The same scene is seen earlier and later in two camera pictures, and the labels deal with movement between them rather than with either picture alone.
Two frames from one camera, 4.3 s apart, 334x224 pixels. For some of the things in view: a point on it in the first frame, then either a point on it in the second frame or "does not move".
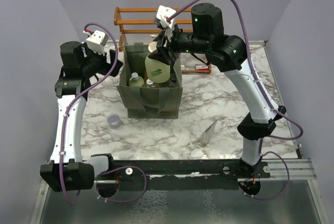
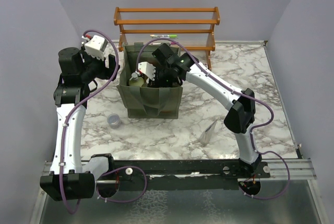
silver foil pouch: [207, 134] does not move
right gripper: [161, 51] -> [156, 83]
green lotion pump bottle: [135, 80] does not move
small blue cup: [114, 120] does not move
